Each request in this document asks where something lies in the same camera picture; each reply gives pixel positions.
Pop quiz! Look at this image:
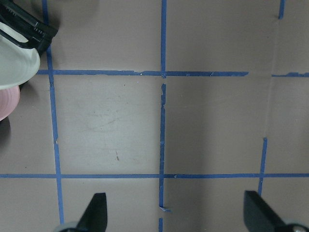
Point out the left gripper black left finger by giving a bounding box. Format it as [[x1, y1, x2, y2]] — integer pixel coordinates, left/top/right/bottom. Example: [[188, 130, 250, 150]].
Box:
[[75, 193, 107, 232]]

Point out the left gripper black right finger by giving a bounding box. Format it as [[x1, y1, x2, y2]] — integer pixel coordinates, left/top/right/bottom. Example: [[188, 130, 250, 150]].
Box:
[[243, 190, 293, 232]]

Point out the pink bowl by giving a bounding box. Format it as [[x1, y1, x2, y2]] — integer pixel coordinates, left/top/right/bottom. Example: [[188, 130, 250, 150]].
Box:
[[0, 86, 20, 121]]

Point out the white bowl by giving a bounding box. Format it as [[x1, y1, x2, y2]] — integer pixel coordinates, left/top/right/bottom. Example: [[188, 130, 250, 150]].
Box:
[[0, 35, 40, 89]]

